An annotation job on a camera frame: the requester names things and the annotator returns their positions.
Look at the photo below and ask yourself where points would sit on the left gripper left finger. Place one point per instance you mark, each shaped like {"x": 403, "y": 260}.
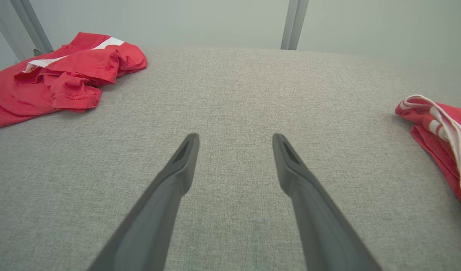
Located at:
{"x": 158, "y": 218}

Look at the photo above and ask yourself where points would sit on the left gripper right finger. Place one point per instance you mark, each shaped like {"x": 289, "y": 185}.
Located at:
{"x": 317, "y": 218}

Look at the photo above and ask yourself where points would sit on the red basketball jersey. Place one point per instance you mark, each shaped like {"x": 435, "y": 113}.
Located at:
{"x": 433, "y": 135}

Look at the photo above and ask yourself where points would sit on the red shorts with white stripe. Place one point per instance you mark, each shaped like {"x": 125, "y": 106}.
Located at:
{"x": 72, "y": 86}

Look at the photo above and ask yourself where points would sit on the grey metal post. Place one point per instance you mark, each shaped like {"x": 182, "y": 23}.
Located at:
{"x": 32, "y": 28}
{"x": 295, "y": 22}

